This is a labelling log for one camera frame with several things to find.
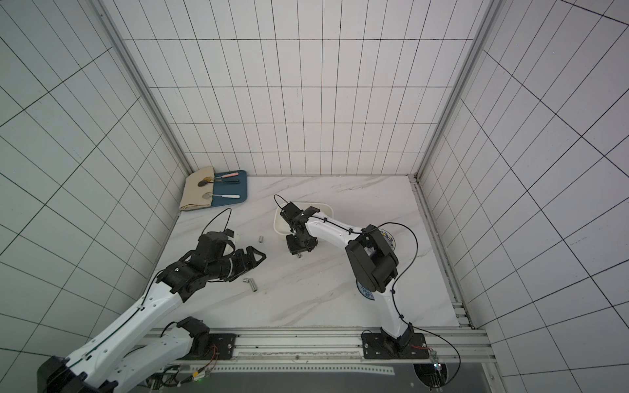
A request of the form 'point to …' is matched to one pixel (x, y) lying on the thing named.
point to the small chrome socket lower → (246, 281)
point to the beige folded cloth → (192, 194)
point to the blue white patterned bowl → (364, 291)
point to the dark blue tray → (228, 188)
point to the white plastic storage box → (282, 228)
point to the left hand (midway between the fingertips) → (254, 266)
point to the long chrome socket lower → (252, 285)
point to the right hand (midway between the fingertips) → (289, 252)
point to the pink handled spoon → (228, 175)
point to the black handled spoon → (205, 182)
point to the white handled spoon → (210, 194)
